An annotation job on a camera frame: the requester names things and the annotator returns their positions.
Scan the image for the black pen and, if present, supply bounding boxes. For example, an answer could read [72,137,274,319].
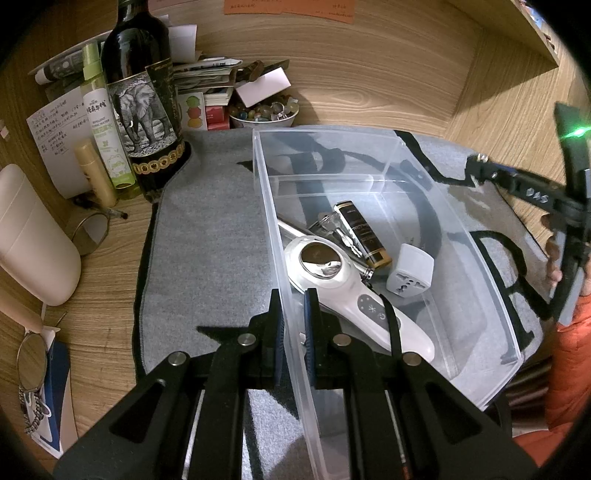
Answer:
[72,196,129,219]

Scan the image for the white rounded cylinder device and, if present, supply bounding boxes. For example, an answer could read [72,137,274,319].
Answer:
[0,163,83,307]

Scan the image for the metal keys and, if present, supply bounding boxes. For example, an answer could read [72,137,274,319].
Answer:
[308,211,363,257]

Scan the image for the round hand mirror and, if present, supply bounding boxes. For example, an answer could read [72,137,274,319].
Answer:
[17,333,49,393]

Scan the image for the wooden shelf board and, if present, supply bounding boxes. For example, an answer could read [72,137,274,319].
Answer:
[442,0,562,70]

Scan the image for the red small box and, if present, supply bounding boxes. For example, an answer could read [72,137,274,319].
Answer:
[205,104,232,131]

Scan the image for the white travel adapter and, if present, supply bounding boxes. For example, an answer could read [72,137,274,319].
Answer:
[386,243,436,301]

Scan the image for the checkered cord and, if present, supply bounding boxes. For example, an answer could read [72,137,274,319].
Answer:
[18,383,52,435]

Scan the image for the grey mat with black letters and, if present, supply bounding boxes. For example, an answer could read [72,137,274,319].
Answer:
[131,126,556,480]

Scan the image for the card with macaron print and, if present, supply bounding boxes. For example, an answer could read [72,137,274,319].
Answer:
[177,90,208,132]

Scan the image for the clear plastic bin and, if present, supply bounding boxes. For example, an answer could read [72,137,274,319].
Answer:
[252,124,526,480]

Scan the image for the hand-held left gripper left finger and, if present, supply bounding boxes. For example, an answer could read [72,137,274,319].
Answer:
[108,288,284,480]

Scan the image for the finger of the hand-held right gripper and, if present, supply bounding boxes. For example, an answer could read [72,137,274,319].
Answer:
[466,154,567,212]

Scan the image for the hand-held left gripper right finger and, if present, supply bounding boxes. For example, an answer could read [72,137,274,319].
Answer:
[303,288,485,480]

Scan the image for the green spray bottle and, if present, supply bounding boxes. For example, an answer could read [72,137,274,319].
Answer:
[80,41,140,200]

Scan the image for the white handwritten note paper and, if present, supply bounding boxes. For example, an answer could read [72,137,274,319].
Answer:
[26,87,96,200]

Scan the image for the beige stick tube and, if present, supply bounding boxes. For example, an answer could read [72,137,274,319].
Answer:
[74,139,119,209]

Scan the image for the round glass lens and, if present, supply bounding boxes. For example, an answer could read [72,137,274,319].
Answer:
[64,211,113,257]

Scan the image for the person's right hand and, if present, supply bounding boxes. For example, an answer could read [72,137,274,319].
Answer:
[541,213,566,285]

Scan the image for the person's right forearm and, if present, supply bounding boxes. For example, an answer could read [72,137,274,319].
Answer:
[512,294,591,459]

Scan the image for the black lighter with gold band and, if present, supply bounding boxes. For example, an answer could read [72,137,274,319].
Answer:
[333,199,393,271]

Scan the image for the blue booklet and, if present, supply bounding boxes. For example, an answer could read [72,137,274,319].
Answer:
[32,340,77,459]

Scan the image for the white bowl of stones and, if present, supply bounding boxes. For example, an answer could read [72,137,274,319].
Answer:
[229,94,301,129]

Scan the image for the beige cylinder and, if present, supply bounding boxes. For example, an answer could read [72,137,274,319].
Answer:
[0,295,45,334]

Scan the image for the dark wine bottle elephant label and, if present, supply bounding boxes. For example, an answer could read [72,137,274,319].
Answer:
[99,0,188,204]

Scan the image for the white handheld massager device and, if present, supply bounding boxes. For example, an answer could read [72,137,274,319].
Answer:
[282,234,436,363]

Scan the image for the stack of booklets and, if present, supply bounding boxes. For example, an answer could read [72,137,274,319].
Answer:
[172,57,244,107]

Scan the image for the white blank card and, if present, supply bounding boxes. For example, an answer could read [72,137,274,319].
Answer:
[235,65,293,108]

